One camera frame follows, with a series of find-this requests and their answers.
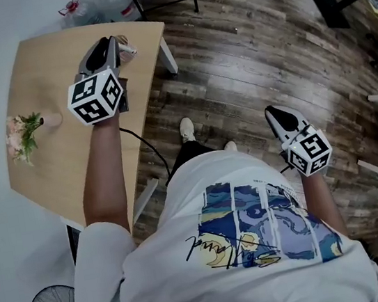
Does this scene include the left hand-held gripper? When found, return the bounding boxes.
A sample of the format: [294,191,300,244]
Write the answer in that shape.
[58,34,135,129]

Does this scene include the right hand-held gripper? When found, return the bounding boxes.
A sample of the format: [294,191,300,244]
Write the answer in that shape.
[264,97,337,182]

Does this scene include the white pen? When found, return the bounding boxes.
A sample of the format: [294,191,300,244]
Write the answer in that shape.
[119,43,139,58]

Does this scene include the tan pen holder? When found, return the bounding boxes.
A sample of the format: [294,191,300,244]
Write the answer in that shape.
[113,33,136,66]

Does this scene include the person's left forearm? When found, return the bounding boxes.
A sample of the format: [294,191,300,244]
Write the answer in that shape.
[70,115,143,241]

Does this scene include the person's right forearm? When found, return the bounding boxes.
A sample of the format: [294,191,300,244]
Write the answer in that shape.
[297,166,352,246]

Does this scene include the wooden table with white legs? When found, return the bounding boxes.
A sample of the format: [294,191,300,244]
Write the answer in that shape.
[0,13,203,251]

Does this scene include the pink vase with flowers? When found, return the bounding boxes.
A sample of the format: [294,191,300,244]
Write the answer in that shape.
[1,106,70,170]

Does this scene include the person's white right shoe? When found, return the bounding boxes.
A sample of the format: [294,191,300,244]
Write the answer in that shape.
[222,139,239,154]

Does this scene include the person's white shoe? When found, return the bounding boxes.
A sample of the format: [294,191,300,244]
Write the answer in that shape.
[222,139,239,154]
[177,116,198,145]

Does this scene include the clear water bottle red cap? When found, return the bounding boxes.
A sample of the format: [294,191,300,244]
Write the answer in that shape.
[56,0,104,30]
[93,0,143,28]

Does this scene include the person's white left shoe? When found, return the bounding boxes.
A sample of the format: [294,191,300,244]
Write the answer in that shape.
[177,116,198,145]

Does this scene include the person's black trousers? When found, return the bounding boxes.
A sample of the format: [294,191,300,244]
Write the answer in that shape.
[159,135,223,187]

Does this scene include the white printed t-shirt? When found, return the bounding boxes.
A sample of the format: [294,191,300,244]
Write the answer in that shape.
[54,128,378,302]

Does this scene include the black cable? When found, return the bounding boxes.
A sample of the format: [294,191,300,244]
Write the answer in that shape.
[118,120,174,193]

